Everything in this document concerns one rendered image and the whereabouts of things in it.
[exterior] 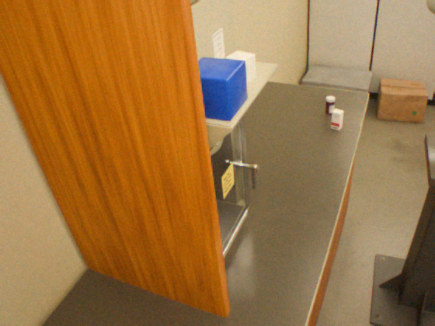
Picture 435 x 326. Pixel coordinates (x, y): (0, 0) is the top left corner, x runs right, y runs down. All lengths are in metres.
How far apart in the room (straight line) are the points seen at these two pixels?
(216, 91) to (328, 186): 0.85
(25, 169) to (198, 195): 0.50
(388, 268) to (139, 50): 2.09
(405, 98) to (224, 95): 3.06
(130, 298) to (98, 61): 0.73
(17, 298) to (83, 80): 0.67
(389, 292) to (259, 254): 1.26
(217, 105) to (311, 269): 0.65
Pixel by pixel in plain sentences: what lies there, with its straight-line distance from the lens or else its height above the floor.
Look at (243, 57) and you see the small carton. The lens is 0.91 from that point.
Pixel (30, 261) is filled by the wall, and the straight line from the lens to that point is 1.19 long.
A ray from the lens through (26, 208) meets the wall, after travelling 1.13.
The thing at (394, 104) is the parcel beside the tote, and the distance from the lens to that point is 3.74.
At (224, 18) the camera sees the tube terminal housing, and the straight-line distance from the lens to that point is 0.98.
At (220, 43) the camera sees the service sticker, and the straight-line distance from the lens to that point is 0.96.
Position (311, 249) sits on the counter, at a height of 0.94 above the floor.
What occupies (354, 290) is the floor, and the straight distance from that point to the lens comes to 2.36.
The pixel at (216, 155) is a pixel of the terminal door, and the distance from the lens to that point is 0.98.
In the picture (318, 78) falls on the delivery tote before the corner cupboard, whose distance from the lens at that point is 3.77.
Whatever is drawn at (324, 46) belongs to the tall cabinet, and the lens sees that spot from 4.00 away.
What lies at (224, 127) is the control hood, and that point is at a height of 1.51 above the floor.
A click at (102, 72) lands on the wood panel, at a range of 0.75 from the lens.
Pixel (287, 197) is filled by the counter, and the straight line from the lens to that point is 1.44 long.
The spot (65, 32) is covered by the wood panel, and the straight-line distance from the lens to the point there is 0.77.
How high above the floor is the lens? 1.91
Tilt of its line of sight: 37 degrees down
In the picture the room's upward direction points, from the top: 7 degrees counter-clockwise
